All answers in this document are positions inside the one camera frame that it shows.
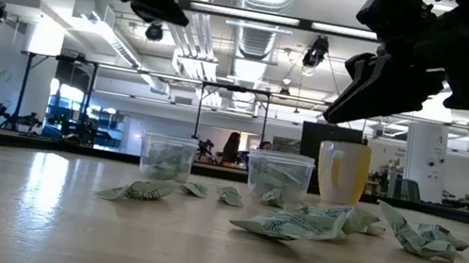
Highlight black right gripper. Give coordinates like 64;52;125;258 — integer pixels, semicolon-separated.
321;22;469;147

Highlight black monitor panel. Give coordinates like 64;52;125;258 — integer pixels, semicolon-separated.
293;120;365;190

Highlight white pillar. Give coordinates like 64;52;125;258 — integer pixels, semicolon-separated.
396;101;458;206

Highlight white mug orange inside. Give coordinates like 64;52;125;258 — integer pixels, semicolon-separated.
311;138;375;209

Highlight clear plastic container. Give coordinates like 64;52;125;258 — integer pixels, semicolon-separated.
240;145;317;206
135;128;201;186

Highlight black frame bar with lights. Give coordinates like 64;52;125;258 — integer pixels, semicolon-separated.
120;0;469;58

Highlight silver ventilation duct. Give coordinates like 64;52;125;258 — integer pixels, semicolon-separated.
214;0;300;116

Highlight black metal frame rig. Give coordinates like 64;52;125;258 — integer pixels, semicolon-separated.
191;78;274;153

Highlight black metal frame stand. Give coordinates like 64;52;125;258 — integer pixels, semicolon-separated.
8;47;102;146

